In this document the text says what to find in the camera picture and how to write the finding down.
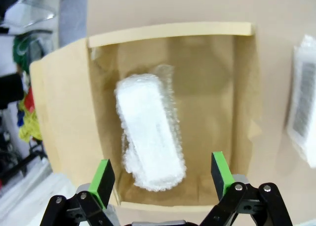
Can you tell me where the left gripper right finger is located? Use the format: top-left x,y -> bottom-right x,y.
198,151 -> 294,226

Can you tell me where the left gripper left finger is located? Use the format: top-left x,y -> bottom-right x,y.
40,159 -> 117,226

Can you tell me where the bubble-wrapped white clock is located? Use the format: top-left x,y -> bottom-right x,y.
285,34 -> 316,169
114,65 -> 186,192

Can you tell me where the white ribbed floor platform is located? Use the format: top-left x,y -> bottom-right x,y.
0,159 -> 82,226

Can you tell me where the black clothes rack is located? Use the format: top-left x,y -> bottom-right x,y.
0,72 -> 49,187

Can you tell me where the yellow cloth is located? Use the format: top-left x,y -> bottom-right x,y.
19,104 -> 43,143

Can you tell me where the brown cardboard box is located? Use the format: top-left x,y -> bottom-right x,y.
29,22 -> 263,213

